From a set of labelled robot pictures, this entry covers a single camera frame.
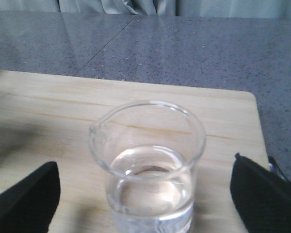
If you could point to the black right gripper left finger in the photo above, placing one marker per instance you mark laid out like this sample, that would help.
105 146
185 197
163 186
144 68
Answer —
29 205

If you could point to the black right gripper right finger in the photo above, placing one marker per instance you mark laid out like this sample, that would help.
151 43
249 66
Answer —
261 198

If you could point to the clear glass beaker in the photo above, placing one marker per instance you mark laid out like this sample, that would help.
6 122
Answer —
149 151

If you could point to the light wooden cutting board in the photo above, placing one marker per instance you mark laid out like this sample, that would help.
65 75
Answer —
47 117

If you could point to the grey curtain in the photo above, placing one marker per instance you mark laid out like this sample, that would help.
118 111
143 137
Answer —
190 8

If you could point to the black metal board handle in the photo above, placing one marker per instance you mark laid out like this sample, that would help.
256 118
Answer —
274 168

